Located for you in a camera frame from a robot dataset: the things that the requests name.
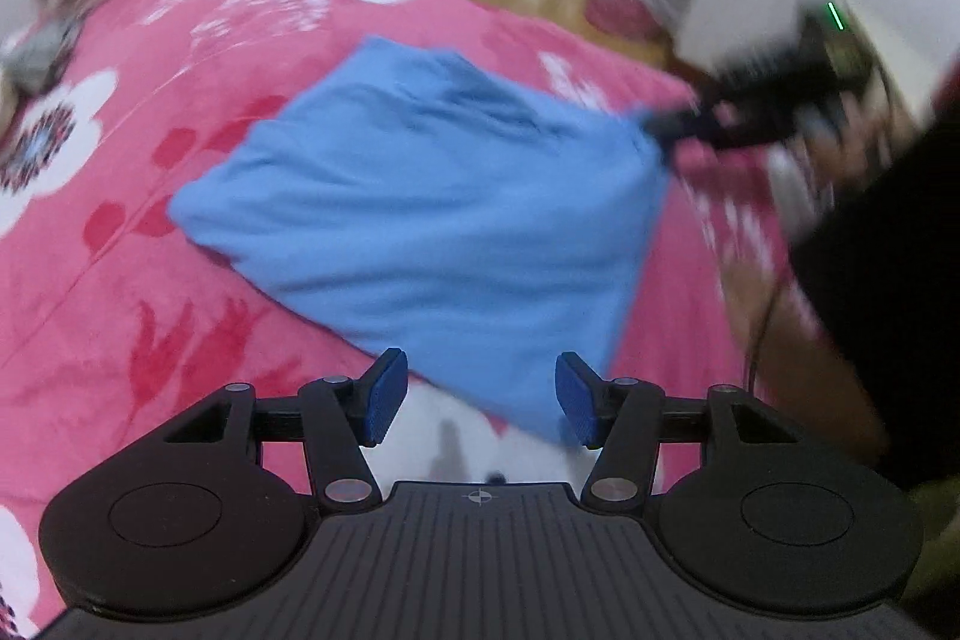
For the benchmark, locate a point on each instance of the person's black clothing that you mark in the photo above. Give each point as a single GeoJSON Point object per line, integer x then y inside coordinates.
{"type": "Point", "coordinates": [885, 287]}

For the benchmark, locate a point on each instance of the light blue t-shirt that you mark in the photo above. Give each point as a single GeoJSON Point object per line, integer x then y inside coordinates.
{"type": "Point", "coordinates": [420, 212]}

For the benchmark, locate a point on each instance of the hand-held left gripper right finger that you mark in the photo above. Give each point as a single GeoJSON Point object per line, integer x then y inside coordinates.
{"type": "Point", "coordinates": [576, 404]}

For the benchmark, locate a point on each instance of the person's right hand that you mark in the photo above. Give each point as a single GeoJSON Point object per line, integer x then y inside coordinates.
{"type": "Point", "coordinates": [851, 149]}

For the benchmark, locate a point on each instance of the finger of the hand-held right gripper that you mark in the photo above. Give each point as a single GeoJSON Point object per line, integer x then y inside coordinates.
{"type": "Point", "coordinates": [679, 126]}

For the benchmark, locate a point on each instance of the grey hoodie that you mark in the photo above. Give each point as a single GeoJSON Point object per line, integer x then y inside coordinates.
{"type": "Point", "coordinates": [37, 55]}

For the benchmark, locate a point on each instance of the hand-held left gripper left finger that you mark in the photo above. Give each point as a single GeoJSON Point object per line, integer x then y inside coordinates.
{"type": "Point", "coordinates": [386, 396]}

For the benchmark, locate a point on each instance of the pink floral blanket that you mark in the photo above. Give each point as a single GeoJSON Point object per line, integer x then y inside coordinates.
{"type": "Point", "coordinates": [150, 280]}

